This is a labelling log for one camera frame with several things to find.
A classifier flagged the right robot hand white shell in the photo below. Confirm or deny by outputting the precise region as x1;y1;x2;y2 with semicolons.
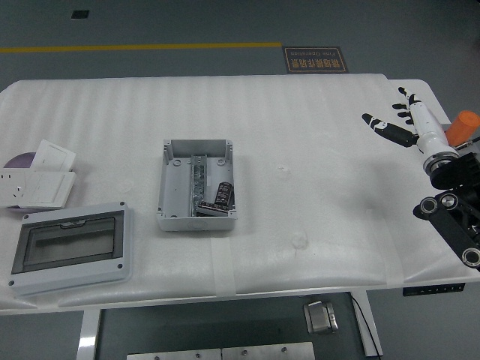
361;85;459;161

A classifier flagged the plain black battery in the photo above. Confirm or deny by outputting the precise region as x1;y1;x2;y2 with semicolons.
195;200;230;218

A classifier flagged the grey open junction box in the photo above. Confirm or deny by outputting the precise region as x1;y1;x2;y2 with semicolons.
155;138;239;233

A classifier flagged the orange cylinder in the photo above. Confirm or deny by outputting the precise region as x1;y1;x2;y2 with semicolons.
445;110;480;149

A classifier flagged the black floor sign orange text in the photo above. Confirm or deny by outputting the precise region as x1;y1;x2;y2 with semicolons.
281;46;350;75

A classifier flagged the black table control panel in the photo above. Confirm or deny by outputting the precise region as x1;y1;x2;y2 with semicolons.
403;283;466;297

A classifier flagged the white foam mat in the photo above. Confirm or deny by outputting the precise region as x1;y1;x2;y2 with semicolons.
0;73;410;311

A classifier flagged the white table leg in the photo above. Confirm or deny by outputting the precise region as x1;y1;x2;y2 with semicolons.
350;291;384;358

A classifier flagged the white tape strip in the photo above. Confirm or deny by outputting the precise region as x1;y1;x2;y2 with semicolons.
209;238;237;297

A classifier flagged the grey metal plate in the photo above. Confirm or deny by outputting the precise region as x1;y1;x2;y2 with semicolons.
220;343;316;360
126;348;222;360

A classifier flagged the purple disc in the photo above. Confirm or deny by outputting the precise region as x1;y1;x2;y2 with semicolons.
2;151;38;214

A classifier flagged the thin black cable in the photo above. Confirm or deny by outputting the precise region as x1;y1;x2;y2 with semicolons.
350;294;371;357

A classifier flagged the metal mounting rail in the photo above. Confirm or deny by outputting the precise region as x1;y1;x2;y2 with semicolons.
189;153;208;218

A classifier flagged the white wall switch plate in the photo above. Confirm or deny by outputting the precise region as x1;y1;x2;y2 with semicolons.
29;139;77;172
22;170;77;209

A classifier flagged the grey enclosure with dark window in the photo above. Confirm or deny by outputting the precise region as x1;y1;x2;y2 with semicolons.
7;201;135;298

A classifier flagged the white wall socket outlet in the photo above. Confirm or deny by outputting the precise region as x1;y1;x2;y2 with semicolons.
0;168;29;206

